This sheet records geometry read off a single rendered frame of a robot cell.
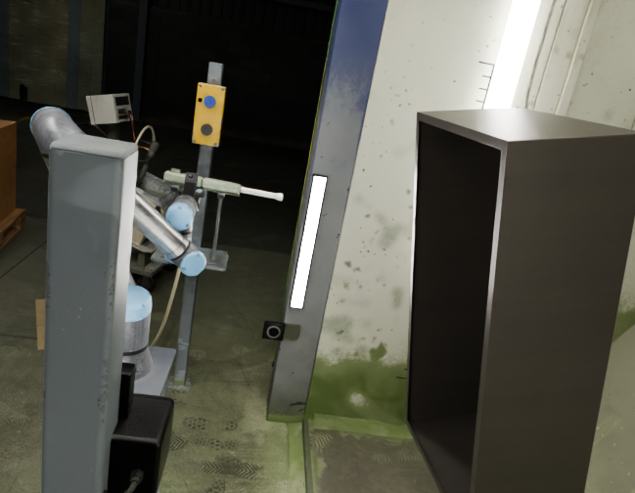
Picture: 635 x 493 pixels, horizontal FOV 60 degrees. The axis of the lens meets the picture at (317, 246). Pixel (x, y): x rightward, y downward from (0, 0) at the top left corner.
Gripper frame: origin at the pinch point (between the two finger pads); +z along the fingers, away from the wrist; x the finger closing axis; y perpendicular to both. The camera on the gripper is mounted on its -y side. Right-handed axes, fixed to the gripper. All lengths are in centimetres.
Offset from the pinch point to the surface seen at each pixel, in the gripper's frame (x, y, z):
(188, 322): 1, 77, 29
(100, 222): 15, -45, -184
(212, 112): 1.6, -28.2, 23.8
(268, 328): 40, 63, 6
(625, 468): 190, 76, -50
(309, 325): 59, 59, 8
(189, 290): 0, 59, 29
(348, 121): 59, -36, 9
